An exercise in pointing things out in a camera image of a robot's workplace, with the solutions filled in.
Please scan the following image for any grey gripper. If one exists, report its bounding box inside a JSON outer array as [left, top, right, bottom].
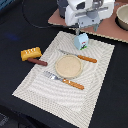
[[73, 11, 105, 36]]

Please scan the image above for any light blue milk carton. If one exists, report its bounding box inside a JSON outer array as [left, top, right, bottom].
[[74, 33, 89, 50]]

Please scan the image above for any yellow toy bread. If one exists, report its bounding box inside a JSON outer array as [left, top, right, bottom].
[[21, 47, 42, 61]]

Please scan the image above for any red-brown sausage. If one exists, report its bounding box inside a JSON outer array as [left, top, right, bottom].
[[27, 58, 48, 66]]

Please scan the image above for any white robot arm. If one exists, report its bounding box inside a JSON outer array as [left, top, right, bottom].
[[65, 0, 115, 33]]

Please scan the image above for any pink stove board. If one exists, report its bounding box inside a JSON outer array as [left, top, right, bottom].
[[48, 2, 128, 43]]

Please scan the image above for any dark grey cooking pot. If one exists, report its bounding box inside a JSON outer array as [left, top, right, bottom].
[[57, 0, 68, 18]]

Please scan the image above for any beige bowl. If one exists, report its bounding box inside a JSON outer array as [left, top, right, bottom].
[[116, 4, 128, 31]]

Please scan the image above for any round wooden plate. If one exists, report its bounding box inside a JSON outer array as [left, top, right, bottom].
[[55, 55, 83, 79]]

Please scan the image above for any beige woven placemat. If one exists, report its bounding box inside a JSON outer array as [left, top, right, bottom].
[[13, 31, 114, 128]]

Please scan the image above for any knife with orange handle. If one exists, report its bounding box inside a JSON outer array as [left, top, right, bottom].
[[59, 49, 97, 63]]

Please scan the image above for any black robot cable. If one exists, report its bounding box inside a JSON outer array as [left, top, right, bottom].
[[21, 0, 68, 30]]

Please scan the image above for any fork with orange handle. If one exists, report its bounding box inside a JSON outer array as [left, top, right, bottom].
[[43, 71, 84, 90]]

